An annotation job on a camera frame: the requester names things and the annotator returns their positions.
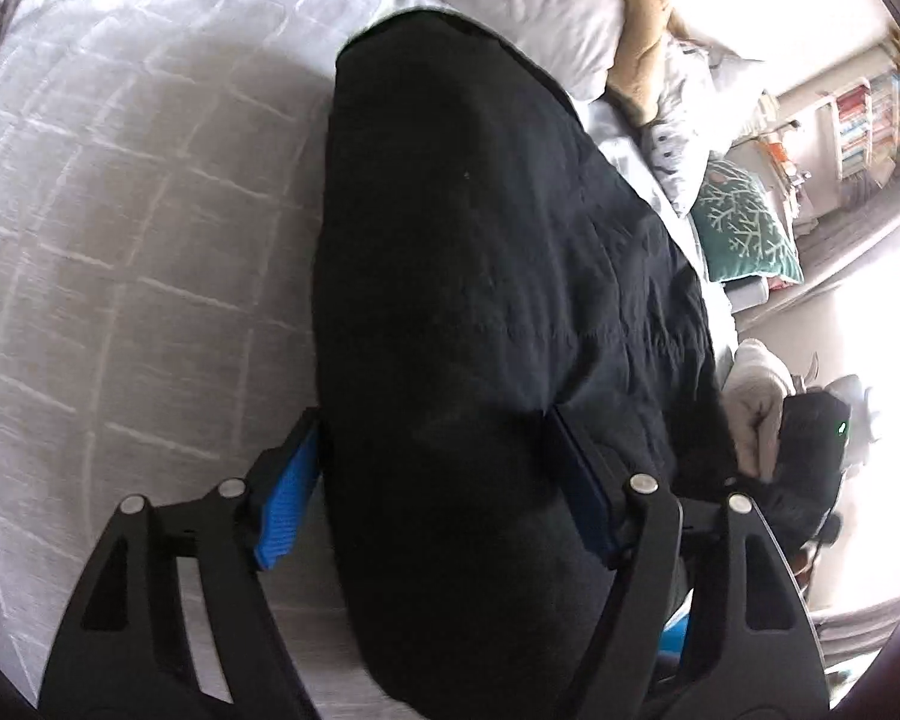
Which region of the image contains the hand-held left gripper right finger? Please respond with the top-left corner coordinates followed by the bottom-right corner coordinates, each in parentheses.
top-left (546, 405), bottom-right (831, 720)

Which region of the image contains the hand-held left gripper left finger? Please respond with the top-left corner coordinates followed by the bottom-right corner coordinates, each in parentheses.
top-left (36, 406), bottom-right (325, 720)

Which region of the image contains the dark garment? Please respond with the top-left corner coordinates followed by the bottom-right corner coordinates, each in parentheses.
top-left (311, 7), bottom-right (743, 720)

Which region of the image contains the person's right forearm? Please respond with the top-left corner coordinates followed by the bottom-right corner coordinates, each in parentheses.
top-left (722, 337), bottom-right (797, 400)

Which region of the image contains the person's right hand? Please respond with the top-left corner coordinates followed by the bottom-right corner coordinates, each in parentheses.
top-left (724, 379), bottom-right (790, 479)

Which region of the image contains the grey box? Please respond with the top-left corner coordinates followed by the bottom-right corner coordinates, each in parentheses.
top-left (726, 276), bottom-right (771, 314)

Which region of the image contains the teal patterned pillow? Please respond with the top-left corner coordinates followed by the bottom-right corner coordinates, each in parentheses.
top-left (690, 157), bottom-right (806, 286)

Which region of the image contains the white checked bed blanket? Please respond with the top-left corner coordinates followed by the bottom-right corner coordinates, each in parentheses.
top-left (0, 0), bottom-right (451, 720)

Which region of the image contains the bookshelf with books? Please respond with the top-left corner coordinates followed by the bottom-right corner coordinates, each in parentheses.
top-left (817, 37), bottom-right (900, 190)

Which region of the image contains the white pillow with black spots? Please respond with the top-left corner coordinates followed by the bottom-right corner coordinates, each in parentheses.
top-left (640, 34), bottom-right (767, 216)

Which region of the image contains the tan blanket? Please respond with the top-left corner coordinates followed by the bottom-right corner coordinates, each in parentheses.
top-left (596, 0), bottom-right (692, 126)

